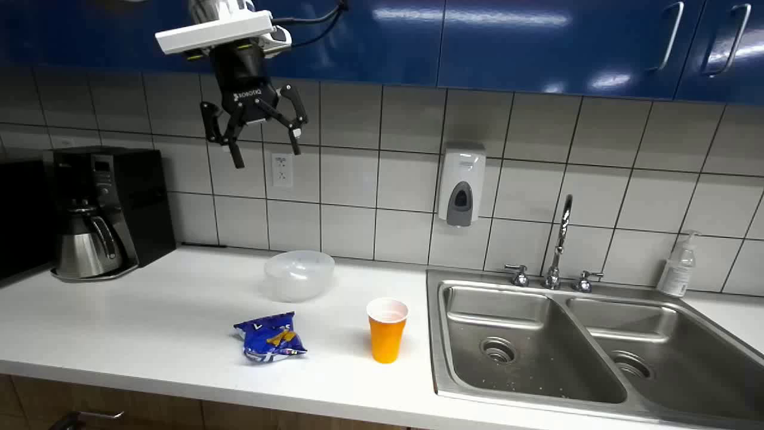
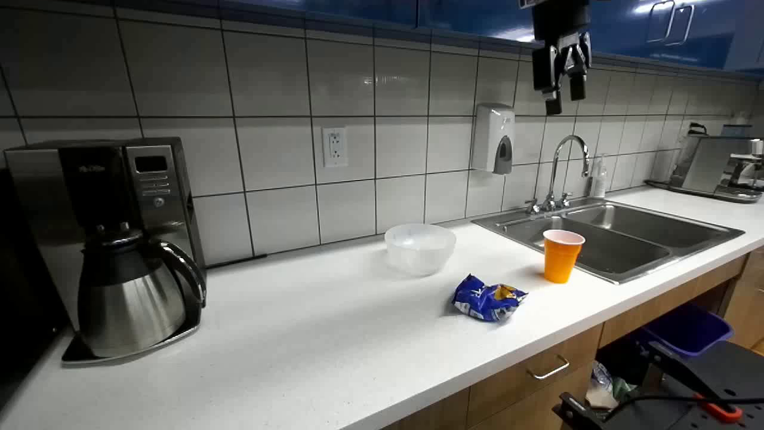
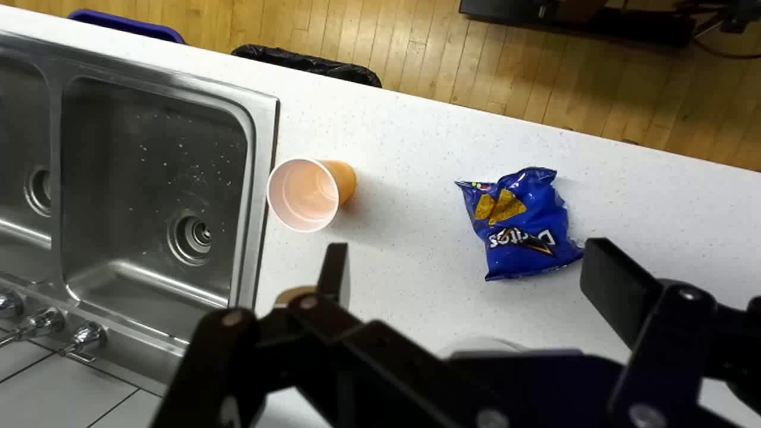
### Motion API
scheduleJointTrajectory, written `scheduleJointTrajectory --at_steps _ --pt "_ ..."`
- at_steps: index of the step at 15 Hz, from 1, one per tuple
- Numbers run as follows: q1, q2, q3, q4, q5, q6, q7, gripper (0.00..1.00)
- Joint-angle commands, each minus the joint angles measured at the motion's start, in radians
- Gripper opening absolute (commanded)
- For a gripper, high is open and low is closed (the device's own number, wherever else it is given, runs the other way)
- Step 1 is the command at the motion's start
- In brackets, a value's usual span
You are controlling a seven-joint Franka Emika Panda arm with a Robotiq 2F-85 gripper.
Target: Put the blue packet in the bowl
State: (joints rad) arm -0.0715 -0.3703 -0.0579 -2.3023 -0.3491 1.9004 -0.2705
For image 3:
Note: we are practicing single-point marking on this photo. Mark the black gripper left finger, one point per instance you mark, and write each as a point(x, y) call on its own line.
point(237, 372)

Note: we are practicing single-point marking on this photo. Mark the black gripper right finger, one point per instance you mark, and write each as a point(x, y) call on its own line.
point(674, 334)

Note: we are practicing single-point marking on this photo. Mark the blue chips packet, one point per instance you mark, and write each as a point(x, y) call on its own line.
point(518, 226)

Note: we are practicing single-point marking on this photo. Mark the chrome sink faucet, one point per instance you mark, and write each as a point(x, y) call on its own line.
point(83, 337)

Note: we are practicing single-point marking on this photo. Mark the orange plastic cup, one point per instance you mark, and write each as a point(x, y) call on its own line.
point(304, 194)

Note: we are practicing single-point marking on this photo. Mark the stainless steel double sink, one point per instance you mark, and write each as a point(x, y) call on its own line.
point(151, 182)

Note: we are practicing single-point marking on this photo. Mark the black trash bag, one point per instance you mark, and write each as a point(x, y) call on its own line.
point(309, 62)

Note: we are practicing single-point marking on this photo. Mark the black equipment stand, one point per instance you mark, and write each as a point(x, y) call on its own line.
point(601, 22)

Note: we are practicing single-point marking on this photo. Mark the blue plastic bin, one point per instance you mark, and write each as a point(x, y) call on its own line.
point(127, 25)

